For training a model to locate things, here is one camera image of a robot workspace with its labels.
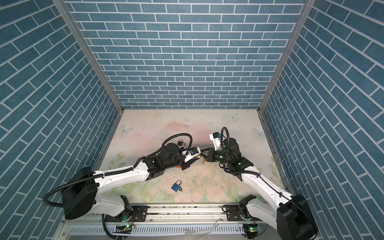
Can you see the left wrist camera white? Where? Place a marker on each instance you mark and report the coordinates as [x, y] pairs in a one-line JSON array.
[[191, 154]]

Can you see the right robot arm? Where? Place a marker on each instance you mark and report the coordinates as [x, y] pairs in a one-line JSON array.
[[289, 215]]

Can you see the corner aluminium post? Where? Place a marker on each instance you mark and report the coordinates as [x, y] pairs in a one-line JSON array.
[[81, 41], [303, 16]]

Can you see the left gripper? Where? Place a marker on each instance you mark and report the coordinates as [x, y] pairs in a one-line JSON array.
[[188, 163]]

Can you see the aluminium rail base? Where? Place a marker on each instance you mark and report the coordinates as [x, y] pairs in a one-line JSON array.
[[168, 220]]

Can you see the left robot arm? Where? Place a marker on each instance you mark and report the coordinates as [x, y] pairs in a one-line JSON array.
[[83, 194]]

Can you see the blue padlock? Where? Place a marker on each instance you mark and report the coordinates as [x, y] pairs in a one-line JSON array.
[[175, 187]]

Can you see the right corner aluminium post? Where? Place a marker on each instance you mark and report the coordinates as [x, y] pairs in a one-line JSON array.
[[303, 16]]

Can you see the left corner aluminium post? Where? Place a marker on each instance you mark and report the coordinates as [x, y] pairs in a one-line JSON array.
[[81, 41]]

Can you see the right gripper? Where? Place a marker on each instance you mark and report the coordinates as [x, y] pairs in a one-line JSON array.
[[210, 157]]

